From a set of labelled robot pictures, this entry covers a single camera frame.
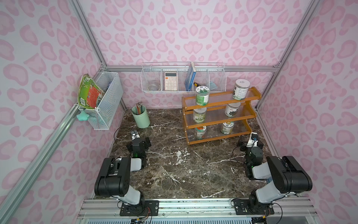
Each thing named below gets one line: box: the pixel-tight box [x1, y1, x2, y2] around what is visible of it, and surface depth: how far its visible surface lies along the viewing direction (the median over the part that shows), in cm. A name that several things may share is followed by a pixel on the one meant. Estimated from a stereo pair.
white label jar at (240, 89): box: [232, 78, 251, 101], surface depth 82 cm
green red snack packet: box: [77, 73, 104, 109], surface depth 73 cm
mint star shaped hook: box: [76, 109, 90, 121], surface depth 64 cm
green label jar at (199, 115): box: [192, 107, 207, 124], surface depth 88 cm
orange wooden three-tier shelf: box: [181, 86, 262, 145], surface depth 97 cm
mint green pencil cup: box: [130, 105, 151, 129], surface depth 105 cm
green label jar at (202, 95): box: [195, 85, 210, 106], surface depth 80 cm
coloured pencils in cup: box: [135, 101, 143, 115], surface depth 102 cm
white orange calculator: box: [164, 72, 178, 91], surface depth 96 cm
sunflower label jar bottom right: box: [220, 121, 235, 135], surface depth 99 cm
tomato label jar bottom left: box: [194, 125, 207, 140], surface depth 97 cm
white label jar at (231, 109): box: [224, 102, 241, 118], surface depth 90 cm
